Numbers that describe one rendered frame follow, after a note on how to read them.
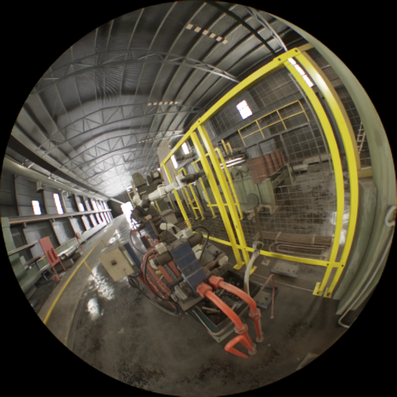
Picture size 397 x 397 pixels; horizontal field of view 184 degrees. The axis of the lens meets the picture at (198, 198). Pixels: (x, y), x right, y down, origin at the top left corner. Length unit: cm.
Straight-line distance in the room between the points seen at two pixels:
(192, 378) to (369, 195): 167
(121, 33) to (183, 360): 1149
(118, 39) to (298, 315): 1165
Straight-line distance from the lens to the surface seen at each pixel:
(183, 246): 42
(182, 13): 1025
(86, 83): 1188
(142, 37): 1038
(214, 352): 137
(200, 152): 132
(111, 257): 159
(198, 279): 50
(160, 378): 156
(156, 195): 133
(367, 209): 89
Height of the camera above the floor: 130
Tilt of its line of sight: 8 degrees down
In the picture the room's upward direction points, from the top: 22 degrees counter-clockwise
